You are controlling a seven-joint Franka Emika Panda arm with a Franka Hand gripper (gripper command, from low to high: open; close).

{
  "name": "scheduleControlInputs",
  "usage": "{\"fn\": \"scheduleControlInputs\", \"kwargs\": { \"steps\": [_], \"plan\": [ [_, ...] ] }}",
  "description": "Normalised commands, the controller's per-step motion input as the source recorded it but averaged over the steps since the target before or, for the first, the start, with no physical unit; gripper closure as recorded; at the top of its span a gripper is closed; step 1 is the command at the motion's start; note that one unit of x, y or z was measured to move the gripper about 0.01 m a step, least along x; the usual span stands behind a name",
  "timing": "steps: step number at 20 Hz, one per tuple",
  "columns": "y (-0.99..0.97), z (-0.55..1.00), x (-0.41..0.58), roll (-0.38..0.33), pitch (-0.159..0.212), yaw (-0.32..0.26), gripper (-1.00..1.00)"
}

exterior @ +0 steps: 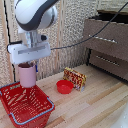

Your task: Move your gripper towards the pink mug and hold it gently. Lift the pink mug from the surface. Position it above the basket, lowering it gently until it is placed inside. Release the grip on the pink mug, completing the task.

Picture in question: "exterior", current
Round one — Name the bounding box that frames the red and yellow snack box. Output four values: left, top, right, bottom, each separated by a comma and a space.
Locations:
63, 66, 88, 91

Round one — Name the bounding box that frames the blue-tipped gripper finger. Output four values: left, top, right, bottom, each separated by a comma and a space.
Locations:
34, 61, 39, 73

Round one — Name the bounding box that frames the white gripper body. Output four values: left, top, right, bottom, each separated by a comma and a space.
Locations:
7, 41, 52, 66

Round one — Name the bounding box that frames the red shopping basket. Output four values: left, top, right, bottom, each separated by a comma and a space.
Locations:
0, 81, 56, 128

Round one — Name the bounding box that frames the pink mug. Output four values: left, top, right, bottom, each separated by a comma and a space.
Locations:
17, 61, 37, 89

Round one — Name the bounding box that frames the black cable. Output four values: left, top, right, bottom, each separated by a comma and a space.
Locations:
50, 1, 128, 51

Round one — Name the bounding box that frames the red bowl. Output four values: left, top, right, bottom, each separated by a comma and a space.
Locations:
55, 79, 75, 95

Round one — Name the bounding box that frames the brown drawer cabinet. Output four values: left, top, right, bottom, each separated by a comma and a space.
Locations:
81, 9, 128, 82

